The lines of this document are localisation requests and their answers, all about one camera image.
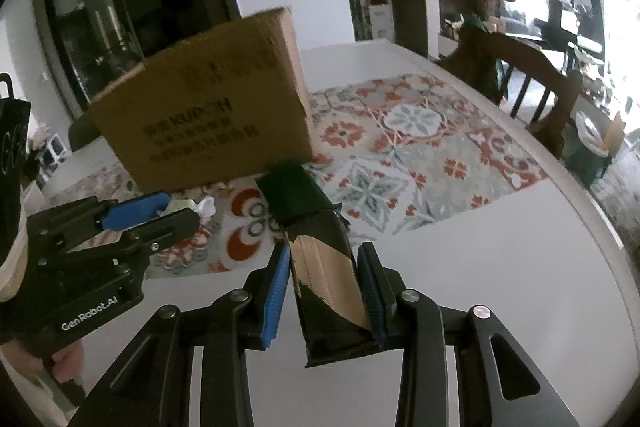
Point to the clear white plastic wrapper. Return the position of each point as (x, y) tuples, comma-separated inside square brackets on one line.
[(200, 207)]

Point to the patterned floral table mat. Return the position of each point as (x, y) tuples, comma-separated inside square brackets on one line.
[(425, 147)]

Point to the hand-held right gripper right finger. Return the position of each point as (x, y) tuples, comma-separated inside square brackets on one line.
[(372, 294)]

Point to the black and tan snack packet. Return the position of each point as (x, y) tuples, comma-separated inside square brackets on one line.
[(325, 287)]

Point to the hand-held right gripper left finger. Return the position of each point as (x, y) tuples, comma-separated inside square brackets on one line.
[(276, 294)]

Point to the brown cardboard box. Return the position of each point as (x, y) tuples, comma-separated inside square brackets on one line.
[(200, 117)]

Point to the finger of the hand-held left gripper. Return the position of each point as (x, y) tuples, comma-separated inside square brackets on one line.
[(170, 227), (135, 209)]

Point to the dark green packet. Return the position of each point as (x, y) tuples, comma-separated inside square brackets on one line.
[(290, 194)]

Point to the white shelf unit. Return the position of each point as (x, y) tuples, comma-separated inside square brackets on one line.
[(50, 154)]

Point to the white storage box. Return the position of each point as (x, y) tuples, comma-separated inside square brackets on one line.
[(378, 21)]

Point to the grey upholstered chair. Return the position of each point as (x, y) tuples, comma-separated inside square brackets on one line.
[(81, 133)]

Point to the dark wooden chair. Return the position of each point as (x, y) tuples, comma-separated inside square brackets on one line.
[(530, 62)]

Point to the person's left hand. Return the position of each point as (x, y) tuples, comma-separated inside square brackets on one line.
[(65, 361)]

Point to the green bin with white bag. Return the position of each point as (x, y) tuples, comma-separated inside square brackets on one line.
[(595, 149)]

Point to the dark green cloth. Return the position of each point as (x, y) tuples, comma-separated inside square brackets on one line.
[(475, 52)]

